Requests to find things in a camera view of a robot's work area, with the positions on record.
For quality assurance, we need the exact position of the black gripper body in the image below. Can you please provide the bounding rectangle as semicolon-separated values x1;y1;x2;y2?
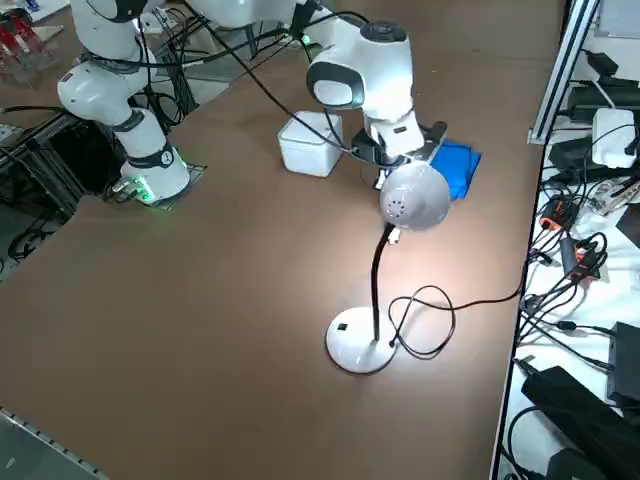
352;128;401;195

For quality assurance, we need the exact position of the white desk lamp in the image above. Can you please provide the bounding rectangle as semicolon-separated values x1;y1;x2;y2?
324;162;454;375

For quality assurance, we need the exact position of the white lidded box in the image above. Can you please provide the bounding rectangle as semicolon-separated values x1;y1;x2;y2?
277;110;346;179

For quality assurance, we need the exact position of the blue folded cloth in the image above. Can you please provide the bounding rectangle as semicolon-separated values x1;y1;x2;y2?
429;138;484;201

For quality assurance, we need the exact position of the orange black device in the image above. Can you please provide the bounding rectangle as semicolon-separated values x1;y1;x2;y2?
541;196;584;232

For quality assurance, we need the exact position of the black power adapter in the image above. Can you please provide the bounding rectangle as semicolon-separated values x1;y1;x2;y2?
569;85;640;121

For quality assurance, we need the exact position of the white power adapter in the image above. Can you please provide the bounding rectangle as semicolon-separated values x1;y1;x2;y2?
592;107;640;169

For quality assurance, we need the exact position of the orange black clamp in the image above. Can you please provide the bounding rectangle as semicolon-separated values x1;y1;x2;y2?
563;238;609;282

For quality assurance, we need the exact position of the black power brick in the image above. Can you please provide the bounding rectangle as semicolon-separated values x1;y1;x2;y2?
521;366;640;464

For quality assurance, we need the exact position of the black box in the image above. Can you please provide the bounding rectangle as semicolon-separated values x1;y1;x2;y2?
606;322;640;407

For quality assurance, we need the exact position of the clear rack with red items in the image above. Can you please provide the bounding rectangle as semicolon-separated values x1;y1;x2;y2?
0;9;59;76

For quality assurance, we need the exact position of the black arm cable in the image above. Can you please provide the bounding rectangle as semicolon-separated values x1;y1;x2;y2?
134;0;374;156

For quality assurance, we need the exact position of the black lamp cable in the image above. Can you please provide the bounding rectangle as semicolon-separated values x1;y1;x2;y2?
387;285;524;361

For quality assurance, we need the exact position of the aluminium frame post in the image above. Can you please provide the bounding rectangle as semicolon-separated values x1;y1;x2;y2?
528;0;601;146

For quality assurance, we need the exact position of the grey table edge rail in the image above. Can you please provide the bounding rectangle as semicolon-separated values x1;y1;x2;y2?
0;404;109;480

